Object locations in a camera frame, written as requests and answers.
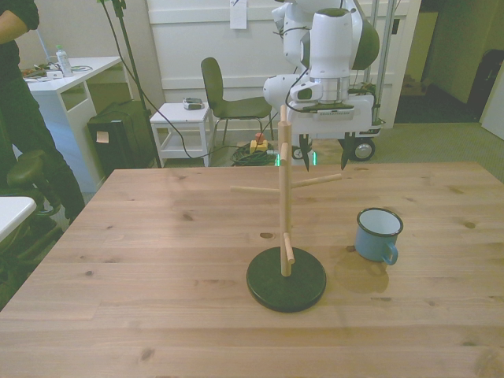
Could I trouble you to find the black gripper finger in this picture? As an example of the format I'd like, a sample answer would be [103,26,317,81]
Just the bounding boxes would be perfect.
[299,133,315,173]
[340,133,358,171]

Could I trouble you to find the white panel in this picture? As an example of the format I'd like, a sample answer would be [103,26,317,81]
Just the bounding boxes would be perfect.
[480,62,504,141]

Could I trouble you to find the yellow emergency stop button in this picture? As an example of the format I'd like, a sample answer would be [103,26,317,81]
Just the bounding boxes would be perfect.
[250,132,269,154]

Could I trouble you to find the clear plastic bottle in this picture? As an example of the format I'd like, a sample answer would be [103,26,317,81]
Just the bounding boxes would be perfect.
[54,43,74,78]

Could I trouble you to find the wooden mug rack black base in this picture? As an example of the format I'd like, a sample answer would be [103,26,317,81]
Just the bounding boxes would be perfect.
[230,105,343,313]

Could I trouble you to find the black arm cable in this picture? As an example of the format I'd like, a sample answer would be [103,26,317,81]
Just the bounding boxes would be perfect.
[271,23,316,115]

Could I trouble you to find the coiled dark cables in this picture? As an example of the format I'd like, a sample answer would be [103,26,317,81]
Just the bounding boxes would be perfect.
[228,143,284,166]

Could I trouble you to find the white paper sheet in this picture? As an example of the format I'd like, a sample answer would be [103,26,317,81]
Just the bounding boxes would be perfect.
[229,0,248,31]

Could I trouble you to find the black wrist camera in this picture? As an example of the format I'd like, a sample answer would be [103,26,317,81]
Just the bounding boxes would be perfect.
[289,101,354,119]

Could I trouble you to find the white side table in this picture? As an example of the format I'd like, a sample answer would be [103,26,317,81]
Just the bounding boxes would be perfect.
[150,102,216,169]

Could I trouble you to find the blue enamel mug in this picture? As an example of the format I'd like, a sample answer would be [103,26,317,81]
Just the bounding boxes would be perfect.
[354,207,405,265]

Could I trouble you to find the person in dark clothes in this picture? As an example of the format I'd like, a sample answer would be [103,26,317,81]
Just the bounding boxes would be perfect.
[0,0,86,225]

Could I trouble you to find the white cart with wheel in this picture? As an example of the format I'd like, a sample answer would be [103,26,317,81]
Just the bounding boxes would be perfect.
[346,125,385,163]

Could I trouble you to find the white desk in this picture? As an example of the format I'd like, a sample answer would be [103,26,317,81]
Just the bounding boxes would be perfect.
[23,56,131,194]

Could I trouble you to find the dark shell chair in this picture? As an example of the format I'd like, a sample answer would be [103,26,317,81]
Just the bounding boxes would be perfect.
[200,57,276,146]

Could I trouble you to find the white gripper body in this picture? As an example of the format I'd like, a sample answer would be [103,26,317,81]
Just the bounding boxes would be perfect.
[286,95,376,139]

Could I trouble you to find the black office chair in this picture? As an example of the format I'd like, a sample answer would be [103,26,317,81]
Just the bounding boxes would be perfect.
[0,149,64,284]

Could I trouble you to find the black cabinet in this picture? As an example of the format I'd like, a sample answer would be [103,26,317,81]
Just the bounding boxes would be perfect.
[86,100,158,178]

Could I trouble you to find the white rounded table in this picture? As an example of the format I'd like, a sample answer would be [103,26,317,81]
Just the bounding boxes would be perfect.
[0,195,38,242]

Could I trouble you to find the aluminium frame post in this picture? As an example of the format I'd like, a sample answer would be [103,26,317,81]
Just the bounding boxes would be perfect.
[369,0,397,131]

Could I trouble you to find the black tripod stand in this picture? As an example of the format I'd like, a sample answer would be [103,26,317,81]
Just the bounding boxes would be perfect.
[100,0,162,169]

